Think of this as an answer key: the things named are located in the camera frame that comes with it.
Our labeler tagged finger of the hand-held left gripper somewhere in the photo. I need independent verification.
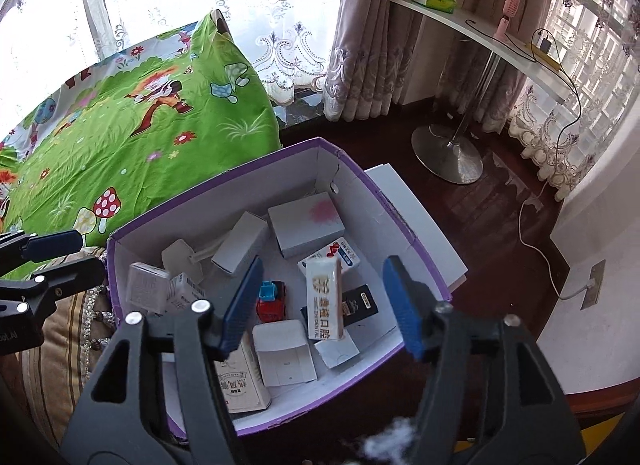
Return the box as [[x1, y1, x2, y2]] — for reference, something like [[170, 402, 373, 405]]
[[0, 229, 84, 278], [0, 257, 107, 318]]

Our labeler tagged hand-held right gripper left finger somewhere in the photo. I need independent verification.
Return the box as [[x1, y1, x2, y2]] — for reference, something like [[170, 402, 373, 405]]
[[60, 255, 265, 465]]

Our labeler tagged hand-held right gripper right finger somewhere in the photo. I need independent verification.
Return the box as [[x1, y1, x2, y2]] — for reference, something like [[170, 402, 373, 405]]
[[382, 255, 586, 465]]

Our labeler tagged black box with barcode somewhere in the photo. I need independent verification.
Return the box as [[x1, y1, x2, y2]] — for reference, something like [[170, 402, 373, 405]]
[[300, 284, 380, 342]]

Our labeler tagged white box with gold print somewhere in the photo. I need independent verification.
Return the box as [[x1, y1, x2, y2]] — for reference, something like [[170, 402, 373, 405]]
[[305, 252, 347, 342]]

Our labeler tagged purple cardboard storage box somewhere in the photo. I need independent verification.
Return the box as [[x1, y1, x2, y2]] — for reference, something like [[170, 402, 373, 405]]
[[106, 137, 453, 438]]

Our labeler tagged red toy car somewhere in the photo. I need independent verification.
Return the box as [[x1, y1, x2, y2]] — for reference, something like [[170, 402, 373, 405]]
[[255, 281, 288, 323]]

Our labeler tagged tall white cardboard box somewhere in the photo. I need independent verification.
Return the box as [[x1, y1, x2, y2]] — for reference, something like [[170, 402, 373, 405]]
[[210, 211, 271, 277]]

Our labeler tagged white plastic packaging shell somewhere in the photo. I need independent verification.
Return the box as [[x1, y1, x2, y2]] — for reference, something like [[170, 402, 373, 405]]
[[252, 319, 318, 388]]

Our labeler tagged large white red-blue label box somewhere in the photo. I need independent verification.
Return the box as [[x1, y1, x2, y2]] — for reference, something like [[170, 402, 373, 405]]
[[297, 237, 364, 279]]

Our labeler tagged small white cardboard box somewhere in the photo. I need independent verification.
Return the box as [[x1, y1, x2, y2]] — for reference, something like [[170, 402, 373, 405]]
[[124, 262, 169, 314]]

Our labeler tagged large beige printed box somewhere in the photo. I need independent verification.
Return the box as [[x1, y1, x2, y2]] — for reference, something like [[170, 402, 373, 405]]
[[214, 340, 272, 414]]

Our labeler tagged small white paper packet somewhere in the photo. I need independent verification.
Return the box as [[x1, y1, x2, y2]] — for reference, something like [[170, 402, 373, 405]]
[[313, 329, 361, 369]]

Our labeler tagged wide white cardboard box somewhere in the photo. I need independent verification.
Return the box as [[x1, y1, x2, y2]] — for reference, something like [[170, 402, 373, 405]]
[[267, 192, 347, 259]]

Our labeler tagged green cartoon printed bedsheet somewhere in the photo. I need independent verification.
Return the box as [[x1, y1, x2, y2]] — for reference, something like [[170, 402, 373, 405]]
[[0, 12, 281, 281]]

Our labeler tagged white fluff tuft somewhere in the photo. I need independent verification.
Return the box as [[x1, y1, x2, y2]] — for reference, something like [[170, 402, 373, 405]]
[[357, 415, 426, 463]]

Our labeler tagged yellow power strip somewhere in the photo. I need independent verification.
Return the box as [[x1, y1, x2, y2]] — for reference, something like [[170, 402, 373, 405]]
[[524, 39, 562, 72]]

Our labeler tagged patterned mauve drape curtain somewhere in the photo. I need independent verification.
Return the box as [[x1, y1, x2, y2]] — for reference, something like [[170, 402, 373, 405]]
[[325, 0, 568, 120]]

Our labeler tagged white curved side table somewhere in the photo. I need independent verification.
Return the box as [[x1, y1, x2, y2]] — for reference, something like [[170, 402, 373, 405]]
[[389, 0, 577, 186]]

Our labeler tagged pink handheld fan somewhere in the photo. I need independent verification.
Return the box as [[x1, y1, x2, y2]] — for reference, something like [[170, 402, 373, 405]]
[[494, 0, 519, 39]]

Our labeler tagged lace window curtain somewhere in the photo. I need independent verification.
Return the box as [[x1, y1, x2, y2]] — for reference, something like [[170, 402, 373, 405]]
[[505, 0, 633, 203]]

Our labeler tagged white power cable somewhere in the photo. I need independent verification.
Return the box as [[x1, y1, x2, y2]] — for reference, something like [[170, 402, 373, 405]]
[[517, 180, 596, 302]]

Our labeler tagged grey wall socket plate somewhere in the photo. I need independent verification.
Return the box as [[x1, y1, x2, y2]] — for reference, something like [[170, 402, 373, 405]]
[[581, 259, 607, 309]]

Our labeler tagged thin black power cable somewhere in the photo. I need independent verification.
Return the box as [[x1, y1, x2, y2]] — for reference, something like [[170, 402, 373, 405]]
[[464, 19, 585, 180]]

